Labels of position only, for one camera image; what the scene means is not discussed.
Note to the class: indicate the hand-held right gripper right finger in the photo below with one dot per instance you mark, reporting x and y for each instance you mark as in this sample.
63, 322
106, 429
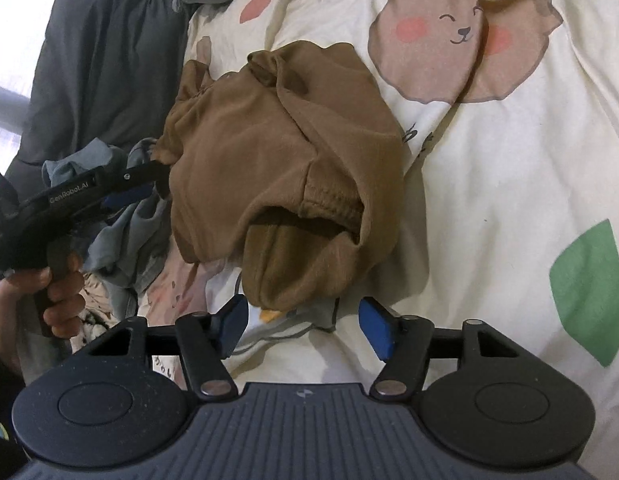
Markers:
377, 330

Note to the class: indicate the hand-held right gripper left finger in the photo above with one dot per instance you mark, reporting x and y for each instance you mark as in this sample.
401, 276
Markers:
234, 327

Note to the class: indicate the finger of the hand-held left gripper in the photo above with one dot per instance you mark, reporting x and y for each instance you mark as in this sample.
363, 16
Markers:
127, 199
144, 172

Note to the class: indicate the brown printed t-shirt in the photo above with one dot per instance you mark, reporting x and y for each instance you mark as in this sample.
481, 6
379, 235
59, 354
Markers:
249, 150

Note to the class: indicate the person's left hand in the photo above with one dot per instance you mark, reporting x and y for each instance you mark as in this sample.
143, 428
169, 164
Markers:
64, 300

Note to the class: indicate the blue-grey denim garment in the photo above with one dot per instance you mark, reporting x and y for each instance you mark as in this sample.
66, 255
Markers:
124, 240

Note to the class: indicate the dark grey blanket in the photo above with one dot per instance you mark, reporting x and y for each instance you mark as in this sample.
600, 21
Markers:
104, 60

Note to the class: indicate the cream printed blanket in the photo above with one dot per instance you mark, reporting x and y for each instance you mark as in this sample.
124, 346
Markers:
489, 185

